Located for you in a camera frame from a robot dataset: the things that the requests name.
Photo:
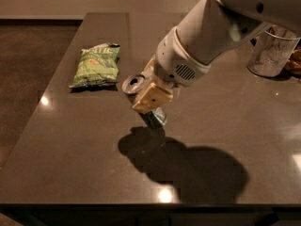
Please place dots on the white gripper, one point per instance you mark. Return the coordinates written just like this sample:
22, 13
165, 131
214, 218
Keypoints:
176, 62

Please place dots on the silver blue redbull can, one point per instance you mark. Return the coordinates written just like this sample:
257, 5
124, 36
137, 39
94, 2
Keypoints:
133, 87

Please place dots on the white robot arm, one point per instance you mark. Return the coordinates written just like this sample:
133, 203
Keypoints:
209, 29

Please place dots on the green chip bag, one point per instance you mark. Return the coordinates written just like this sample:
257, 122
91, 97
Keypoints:
97, 67

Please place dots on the clear glass jar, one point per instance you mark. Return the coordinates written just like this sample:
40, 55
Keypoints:
272, 51

